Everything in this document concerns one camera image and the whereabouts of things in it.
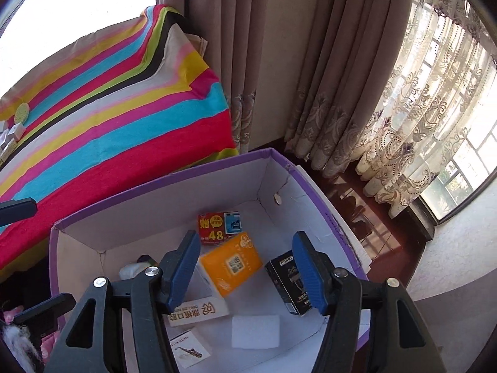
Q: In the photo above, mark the orange tissue packet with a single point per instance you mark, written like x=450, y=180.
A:
x=229, y=264

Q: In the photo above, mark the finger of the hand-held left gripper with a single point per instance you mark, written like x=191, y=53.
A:
x=46, y=311
x=17, y=209

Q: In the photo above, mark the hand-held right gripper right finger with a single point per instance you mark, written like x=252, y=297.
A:
x=306, y=276

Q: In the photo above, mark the small grey box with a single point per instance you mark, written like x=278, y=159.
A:
x=15, y=132

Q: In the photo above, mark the striped colourful cloth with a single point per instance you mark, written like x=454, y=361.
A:
x=116, y=132

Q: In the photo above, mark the green round sponge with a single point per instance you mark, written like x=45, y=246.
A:
x=21, y=113

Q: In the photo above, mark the white saxophone print box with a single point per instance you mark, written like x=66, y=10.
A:
x=188, y=351

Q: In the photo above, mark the sheer lace curtain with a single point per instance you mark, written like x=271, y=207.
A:
x=435, y=105

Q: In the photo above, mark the red blue printed box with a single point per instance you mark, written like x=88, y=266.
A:
x=217, y=227

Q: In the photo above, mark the black applicator box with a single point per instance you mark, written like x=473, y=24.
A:
x=279, y=279

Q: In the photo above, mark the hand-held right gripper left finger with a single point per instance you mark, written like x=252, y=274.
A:
x=182, y=272

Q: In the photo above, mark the pink garment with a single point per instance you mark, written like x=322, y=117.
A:
x=48, y=345

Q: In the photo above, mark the window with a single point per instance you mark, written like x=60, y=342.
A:
x=466, y=171

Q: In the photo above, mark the white gold dental box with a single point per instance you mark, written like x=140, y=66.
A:
x=202, y=312

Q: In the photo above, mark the white wrapped packet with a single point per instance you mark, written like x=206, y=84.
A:
x=132, y=272

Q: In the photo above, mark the white fluffy fur trim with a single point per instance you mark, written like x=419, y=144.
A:
x=15, y=345

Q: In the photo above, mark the purple cardboard box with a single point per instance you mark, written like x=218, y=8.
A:
x=295, y=209

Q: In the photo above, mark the brown patterned curtain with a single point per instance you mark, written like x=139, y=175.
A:
x=349, y=66
x=217, y=46

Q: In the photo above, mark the white foam block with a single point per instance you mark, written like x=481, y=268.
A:
x=256, y=332

